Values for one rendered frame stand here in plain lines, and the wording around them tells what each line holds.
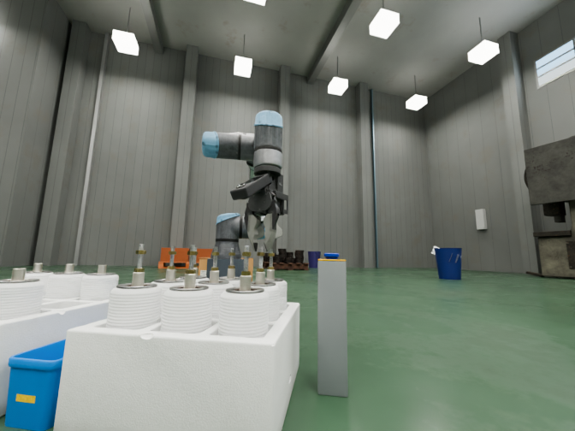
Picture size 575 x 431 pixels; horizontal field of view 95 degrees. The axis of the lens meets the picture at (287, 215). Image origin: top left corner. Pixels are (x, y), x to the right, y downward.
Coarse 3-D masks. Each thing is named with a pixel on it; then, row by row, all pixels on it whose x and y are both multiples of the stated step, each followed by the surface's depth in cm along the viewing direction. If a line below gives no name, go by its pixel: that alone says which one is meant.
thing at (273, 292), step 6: (264, 288) 59; (270, 288) 60; (276, 288) 62; (270, 294) 60; (276, 294) 61; (270, 300) 60; (276, 300) 61; (270, 306) 59; (276, 306) 61; (270, 312) 59; (276, 312) 61; (270, 318) 59; (276, 318) 61
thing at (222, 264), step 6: (210, 258) 130; (210, 264) 123; (216, 264) 124; (222, 264) 124; (228, 264) 125; (234, 264) 126; (240, 264) 127; (222, 270) 124; (240, 270) 126; (222, 276) 124
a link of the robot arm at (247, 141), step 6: (246, 138) 77; (252, 138) 77; (240, 144) 76; (246, 144) 76; (252, 144) 76; (240, 150) 76; (246, 150) 76; (252, 150) 76; (240, 156) 78; (246, 156) 78; (252, 156) 78
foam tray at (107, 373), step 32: (160, 320) 59; (288, 320) 59; (64, 352) 48; (96, 352) 47; (128, 352) 46; (160, 352) 45; (192, 352) 44; (224, 352) 43; (256, 352) 43; (288, 352) 58; (64, 384) 47; (96, 384) 46; (128, 384) 45; (160, 384) 44; (192, 384) 43; (224, 384) 43; (256, 384) 42; (288, 384) 57; (64, 416) 46; (96, 416) 45; (128, 416) 44; (160, 416) 43; (192, 416) 43; (224, 416) 42; (256, 416) 41
